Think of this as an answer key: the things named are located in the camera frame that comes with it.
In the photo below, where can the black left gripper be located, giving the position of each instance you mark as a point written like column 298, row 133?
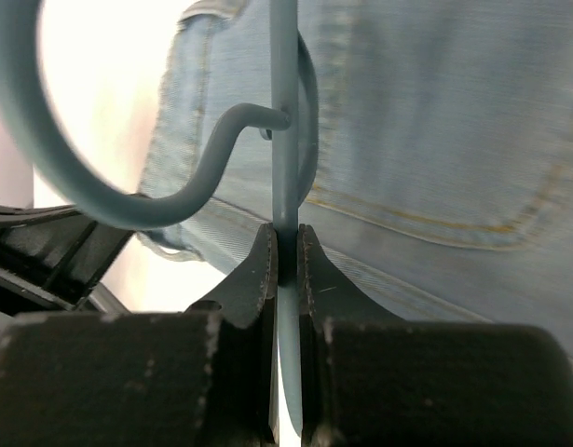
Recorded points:
column 54, row 259

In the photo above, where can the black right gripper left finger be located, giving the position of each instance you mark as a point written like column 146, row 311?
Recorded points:
column 204, row 377

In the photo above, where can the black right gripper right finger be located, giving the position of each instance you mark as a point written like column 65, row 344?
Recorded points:
column 370, row 378

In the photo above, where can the light blue denim skirt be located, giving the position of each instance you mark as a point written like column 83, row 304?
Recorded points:
column 444, row 187

